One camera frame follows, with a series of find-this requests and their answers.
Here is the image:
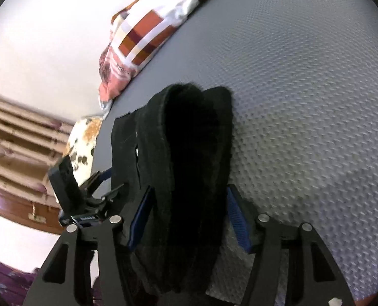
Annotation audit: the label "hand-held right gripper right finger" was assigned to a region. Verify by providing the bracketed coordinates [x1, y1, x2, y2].
[225, 183, 357, 306]

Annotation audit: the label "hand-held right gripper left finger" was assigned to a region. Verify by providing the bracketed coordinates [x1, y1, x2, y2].
[23, 185, 154, 306]

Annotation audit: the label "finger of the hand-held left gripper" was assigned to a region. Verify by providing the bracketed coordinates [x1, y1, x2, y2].
[92, 183, 126, 209]
[81, 168, 113, 195]

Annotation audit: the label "black pants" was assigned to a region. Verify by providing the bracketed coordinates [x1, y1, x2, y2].
[110, 83, 234, 306]

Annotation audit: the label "white orange floral pillow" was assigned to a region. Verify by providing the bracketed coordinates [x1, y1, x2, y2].
[62, 116, 104, 182]

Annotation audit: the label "brown wooden cabinet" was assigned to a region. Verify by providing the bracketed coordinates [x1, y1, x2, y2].
[0, 182, 65, 235]

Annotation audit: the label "beige pleated curtain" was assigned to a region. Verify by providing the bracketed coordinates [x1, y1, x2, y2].
[0, 97, 74, 205]

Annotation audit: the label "grey crumpled cloth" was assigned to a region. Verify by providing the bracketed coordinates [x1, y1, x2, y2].
[99, 98, 113, 121]

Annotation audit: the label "person's purple patterned clothing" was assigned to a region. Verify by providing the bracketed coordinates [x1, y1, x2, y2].
[0, 259, 44, 306]

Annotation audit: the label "grey mesh mattress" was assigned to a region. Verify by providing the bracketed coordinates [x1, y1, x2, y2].
[89, 0, 378, 306]

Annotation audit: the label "plaid orange white pillow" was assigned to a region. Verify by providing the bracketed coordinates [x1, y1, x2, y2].
[98, 0, 251, 111]

